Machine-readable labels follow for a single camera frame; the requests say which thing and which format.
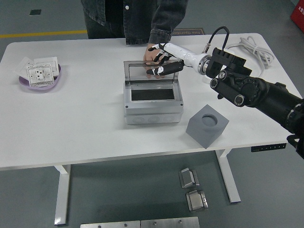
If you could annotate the red box with white text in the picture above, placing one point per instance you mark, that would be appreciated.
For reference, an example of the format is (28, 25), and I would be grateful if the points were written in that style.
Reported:
(298, 16)

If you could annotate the person's left forearm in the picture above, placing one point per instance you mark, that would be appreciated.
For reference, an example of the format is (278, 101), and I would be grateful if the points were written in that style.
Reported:
(166, 19)

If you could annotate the transparent hinged box lid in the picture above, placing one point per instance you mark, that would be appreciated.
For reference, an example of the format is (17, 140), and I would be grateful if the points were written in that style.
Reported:
(135, 71)

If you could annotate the black table control panel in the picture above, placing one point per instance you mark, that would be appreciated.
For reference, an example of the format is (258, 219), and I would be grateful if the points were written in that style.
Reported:
(268, 147)

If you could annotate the black floor hatch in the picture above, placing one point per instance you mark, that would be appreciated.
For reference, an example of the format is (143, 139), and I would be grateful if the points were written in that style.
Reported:
(35, 12)

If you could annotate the purple shallow bowl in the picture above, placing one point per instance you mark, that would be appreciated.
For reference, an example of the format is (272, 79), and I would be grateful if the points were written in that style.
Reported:
(42, 88)

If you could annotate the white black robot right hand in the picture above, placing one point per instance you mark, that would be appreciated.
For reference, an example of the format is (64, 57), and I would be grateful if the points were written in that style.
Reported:
(183, 53)

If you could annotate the person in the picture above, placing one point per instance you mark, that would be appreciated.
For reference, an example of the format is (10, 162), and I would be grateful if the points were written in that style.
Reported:
(107, 14)

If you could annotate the grey plastic junction box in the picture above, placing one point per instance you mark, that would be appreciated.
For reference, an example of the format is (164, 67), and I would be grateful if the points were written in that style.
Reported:
(152, 111)

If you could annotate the white blank switch plate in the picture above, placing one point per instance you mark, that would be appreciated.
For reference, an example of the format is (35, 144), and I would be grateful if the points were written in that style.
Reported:
(47, 60)

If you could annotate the dark floor sign with text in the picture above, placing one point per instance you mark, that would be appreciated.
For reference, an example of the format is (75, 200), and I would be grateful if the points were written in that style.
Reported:
(190, 32)

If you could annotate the white table leg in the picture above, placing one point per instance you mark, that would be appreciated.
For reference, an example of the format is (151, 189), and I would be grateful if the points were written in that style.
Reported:
(62, 202)
(229, 180)

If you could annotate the small white plastic plate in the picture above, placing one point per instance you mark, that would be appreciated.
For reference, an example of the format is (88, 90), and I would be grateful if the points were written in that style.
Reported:
(22, 67)

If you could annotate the person's left hand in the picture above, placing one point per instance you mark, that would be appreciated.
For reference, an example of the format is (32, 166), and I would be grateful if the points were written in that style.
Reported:
(148, 55)

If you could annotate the grey metal base plate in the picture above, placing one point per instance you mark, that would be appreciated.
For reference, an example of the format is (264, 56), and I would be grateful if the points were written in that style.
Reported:
(109, 225)
(169, 223)

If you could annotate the white socket panel with grid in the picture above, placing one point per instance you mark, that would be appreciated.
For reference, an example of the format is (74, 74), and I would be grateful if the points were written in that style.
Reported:
(39, 74)

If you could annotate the grey cube with round hole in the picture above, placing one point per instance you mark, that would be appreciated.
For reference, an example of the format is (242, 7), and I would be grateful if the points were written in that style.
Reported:
(202, 135)

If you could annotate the small metal block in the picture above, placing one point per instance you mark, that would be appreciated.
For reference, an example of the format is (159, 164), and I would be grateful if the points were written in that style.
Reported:
(196, 202)
(188, 178)

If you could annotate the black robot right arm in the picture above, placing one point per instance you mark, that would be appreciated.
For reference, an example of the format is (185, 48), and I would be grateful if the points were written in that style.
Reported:
(249, 88)

